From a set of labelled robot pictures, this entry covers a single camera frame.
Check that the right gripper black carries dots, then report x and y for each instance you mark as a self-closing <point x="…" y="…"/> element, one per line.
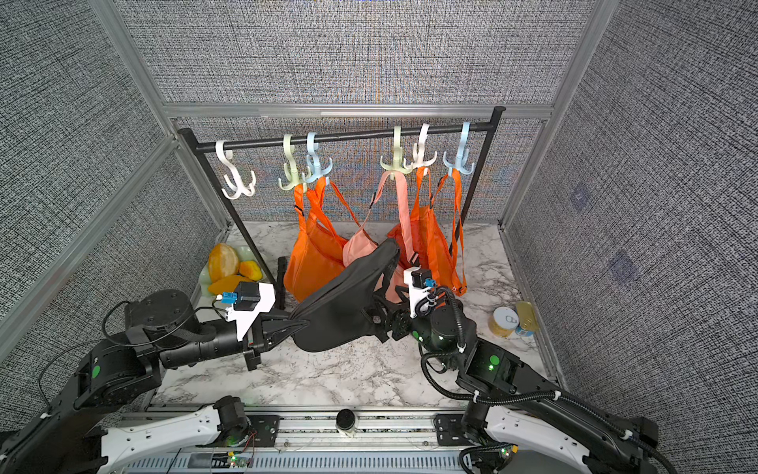
<point x="402" y="319"/>

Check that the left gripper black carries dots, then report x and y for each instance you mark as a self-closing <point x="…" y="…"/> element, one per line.
<point x="264" y="337"/>

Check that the pink waist bag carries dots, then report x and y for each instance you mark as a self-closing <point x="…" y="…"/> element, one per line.
<point x="361" y="244"/>

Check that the black waist bag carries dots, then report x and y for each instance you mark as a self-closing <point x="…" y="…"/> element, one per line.
<point x="351" y="306"/>

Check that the dark orange waist bag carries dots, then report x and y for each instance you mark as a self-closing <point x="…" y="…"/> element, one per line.
<point x="419" y="235"/>

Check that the orange bag bottom pile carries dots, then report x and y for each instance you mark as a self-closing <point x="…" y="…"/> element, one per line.
<point x="309" y="269"/>

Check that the bright orange waist bag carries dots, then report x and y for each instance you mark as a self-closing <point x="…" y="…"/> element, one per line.
<point x="443" y="254"/>

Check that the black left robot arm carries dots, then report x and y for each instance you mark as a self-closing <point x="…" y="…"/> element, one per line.
<point x="162" y="332"/>

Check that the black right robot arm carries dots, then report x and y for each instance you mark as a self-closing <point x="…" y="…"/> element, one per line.
<point x="509" y="405"/>

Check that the white hook far left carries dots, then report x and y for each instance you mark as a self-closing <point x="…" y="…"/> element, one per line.
<point x="234" y="175"/>

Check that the white hook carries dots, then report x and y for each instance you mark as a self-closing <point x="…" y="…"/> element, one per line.
<point x="419" y="150"/>
<point x="234" y="175"/>

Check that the green hook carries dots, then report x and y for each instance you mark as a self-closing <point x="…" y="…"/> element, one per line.
<point x="294" y="179"/>
<point x="399" y="163"/>

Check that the green hook middle right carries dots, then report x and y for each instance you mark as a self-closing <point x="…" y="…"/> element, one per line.
<point x="399" y="163"/>

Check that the blue hook middle left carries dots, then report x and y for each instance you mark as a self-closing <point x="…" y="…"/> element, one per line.
<point x="315" y="168"/>

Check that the blue hook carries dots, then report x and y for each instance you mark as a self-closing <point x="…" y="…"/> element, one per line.
<point x="315" y="168"/>
<point x="459" y="163"/>

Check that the blue hook far right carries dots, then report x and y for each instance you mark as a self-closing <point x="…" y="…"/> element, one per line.
<point x="459" y="163"/>

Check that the yellow mango piece small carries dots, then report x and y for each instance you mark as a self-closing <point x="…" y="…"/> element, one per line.
<point x="251" y="270"/>

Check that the green glass fruit plate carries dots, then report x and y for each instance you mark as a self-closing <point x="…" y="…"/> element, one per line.
<point x="244" y="253"/>

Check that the round bread bun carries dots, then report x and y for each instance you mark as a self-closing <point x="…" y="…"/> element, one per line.
<point x="223" y="262"/>

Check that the yellow tin can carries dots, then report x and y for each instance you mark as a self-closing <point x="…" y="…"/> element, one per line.
<point x="503" y="322"/>

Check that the black metal clothes rack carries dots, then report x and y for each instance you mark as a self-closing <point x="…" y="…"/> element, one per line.
<point x="200" y="150"/>

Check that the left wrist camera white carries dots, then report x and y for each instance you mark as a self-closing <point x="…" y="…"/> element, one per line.
<point x="248" y="301"/>

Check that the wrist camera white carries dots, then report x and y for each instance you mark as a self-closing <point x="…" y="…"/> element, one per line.
<point x="420" y="287"/>
<point x="248" y="301"/>

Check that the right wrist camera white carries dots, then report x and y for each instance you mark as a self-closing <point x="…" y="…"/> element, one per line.
<point x="420" y="287"/>

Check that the black round knob on rail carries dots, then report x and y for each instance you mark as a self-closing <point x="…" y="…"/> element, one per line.
<point x="346" y="422"/>

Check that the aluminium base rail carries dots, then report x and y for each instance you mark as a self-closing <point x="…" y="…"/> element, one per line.
<point x="298" y="440"/>

